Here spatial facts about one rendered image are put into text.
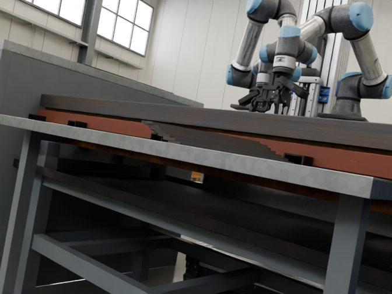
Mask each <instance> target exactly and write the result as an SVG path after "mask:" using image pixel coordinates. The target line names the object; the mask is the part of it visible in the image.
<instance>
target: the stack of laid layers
mask: <svg viewBox="0 0 392 294"><path fill-rule="evenodd" d="M40 107H46V108H51V109H60V110H69V111H78V112H83V113H92V114H101V115H107V116H116V117H125V118H133V119H139V120H148V121H157V122H162V123H171V124H180V125H189V126H194V127H203V128H212V129H217V130H227V131H236V132H244V133H249V134H258V135H268V136H273V137H282V138H291V139H299V140H305V141H314V142H323V143H328V144H337V145H346V146H355V147H360V148H369V149H378V150H384V151H392V124H381V123H373V122H360V121H347V120H333V119H326V118H313V117H300V116H292V115H279V114H266V113H253V112H246V111H233V110H219V109H212V108H199V107H186V106H172V105H165V104H152V103H138V102H131V101H118V100H105V99H92V98H84V97H71V96H58V95H51V94H41V99H40Z"/></svg>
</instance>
